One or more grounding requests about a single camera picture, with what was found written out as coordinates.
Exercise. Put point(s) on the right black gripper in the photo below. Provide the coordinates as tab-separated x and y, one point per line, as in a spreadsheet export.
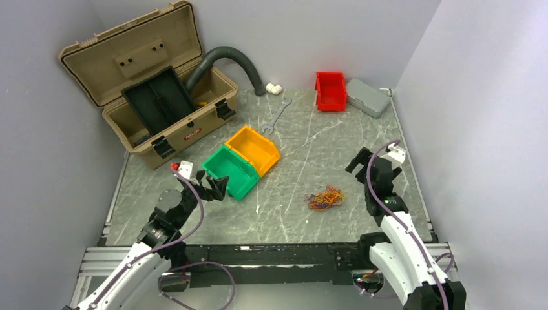
363	158

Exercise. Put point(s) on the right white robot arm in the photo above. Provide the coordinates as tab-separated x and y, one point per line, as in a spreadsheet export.
397	251

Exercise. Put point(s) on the tan plastic toolbox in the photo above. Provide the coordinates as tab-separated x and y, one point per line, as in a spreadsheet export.
137	73

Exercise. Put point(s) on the yellow plastic bin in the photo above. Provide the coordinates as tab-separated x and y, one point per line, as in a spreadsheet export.
254	148

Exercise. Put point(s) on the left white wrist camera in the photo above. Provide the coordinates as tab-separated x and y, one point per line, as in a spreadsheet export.
182	169

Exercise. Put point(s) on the white pipe fitting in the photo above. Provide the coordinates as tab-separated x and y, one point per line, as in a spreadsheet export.
273	89

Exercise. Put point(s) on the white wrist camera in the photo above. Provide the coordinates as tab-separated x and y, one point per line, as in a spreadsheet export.
395	154
182	169

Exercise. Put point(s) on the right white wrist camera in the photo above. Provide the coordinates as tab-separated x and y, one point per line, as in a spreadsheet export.
395	154

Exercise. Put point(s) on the silver open-end wrench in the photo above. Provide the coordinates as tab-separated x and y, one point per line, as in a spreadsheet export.
269	127

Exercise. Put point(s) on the red plastic bin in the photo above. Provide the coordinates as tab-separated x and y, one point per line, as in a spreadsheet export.
331	92

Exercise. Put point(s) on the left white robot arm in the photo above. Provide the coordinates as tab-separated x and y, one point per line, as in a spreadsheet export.
160	244

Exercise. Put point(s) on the grey plastic case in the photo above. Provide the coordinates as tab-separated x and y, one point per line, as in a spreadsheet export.
366	98

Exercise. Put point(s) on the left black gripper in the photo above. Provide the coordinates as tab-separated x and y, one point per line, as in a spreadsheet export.
217	186

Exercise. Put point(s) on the black toolbox tray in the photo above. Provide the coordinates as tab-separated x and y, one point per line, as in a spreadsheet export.
160	100

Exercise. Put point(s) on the green plastic bin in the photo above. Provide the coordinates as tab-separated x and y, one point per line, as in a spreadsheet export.
242	175

